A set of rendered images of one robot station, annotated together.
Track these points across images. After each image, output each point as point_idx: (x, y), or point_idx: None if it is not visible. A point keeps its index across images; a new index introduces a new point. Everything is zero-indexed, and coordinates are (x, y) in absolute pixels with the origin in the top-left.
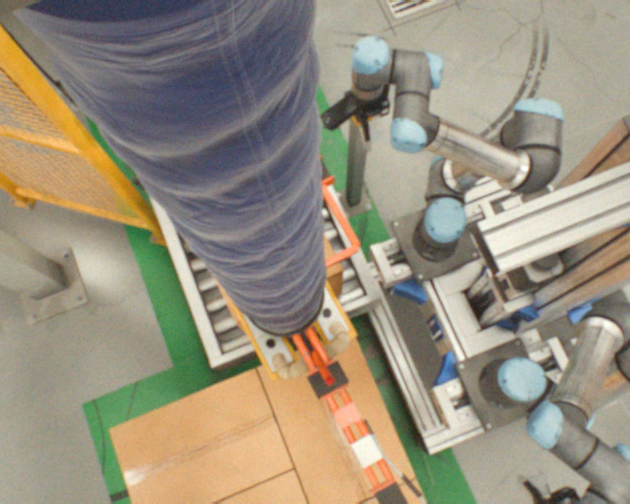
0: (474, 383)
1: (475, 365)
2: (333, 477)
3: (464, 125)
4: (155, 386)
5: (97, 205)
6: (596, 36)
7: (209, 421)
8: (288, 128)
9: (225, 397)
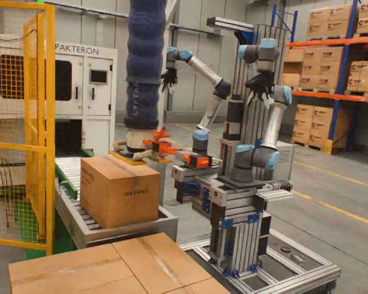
0: (228, 179)
1: (226, 176)
2: (161, 278)
3: (203, 230)
4: None
5: (13, 251)
6: None
7: (79, 260)
8: None
9: (91, 252)
